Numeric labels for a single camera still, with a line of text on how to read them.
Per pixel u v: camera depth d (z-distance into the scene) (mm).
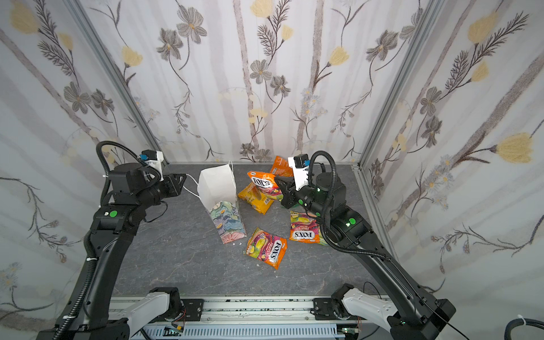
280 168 1147
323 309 732
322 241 900
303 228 925
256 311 748
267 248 860
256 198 989
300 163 511
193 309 736
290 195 537
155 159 591
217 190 903
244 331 702
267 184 639
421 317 373
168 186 594
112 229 434
